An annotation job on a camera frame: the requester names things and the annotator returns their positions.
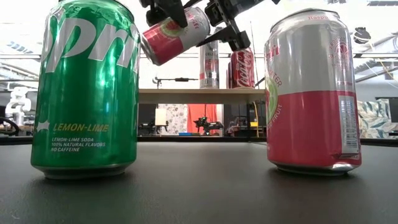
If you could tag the black ceiling fixture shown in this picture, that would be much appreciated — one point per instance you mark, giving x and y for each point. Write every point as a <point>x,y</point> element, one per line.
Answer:
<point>362,35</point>

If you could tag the green Sprite can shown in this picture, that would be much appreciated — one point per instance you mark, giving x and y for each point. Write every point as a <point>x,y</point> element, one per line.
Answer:
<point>87,102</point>

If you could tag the blue box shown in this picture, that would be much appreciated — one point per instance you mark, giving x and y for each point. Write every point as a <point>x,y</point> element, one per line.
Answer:
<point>185,134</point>

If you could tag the black aluminium table frame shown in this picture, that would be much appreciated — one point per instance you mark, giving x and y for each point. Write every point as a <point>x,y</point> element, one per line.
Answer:
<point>186,139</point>

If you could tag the silver and pink seltzer can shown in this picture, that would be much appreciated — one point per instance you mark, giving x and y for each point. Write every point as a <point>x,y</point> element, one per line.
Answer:
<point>168,43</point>
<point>311,124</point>

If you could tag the floral patterned panel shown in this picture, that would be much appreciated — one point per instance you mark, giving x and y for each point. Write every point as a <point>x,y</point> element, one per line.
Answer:
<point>177,118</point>

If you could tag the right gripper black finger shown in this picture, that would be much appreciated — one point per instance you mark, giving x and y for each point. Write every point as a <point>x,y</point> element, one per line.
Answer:
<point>241,40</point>
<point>224,35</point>

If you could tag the yellow box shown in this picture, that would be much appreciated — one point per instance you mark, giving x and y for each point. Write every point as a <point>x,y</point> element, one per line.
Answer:
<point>254,124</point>

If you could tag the leaf-patterned sofa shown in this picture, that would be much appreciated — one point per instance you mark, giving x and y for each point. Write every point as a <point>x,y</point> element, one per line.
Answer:
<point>373,121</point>

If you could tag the black table mat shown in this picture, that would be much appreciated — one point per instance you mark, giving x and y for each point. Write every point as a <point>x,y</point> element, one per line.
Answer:
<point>199,193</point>

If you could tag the black background robot arm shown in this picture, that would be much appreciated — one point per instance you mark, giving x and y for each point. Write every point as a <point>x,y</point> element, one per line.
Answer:
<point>208,125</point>
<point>149,126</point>

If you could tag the white Celsius can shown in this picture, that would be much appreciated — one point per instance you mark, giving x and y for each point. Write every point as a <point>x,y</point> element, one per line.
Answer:
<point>209,71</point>

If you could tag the orange panel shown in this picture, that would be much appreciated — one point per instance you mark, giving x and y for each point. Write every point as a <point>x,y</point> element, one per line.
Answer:
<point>202,110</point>

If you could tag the wooden shelf with black legs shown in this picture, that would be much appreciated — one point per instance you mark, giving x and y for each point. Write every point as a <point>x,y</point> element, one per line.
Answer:
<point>174,96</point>

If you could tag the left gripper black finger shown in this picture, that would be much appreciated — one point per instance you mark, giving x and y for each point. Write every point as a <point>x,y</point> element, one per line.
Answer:
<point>179,15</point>

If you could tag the black bar stand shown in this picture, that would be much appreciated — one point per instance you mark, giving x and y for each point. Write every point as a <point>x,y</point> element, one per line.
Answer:
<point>182,79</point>

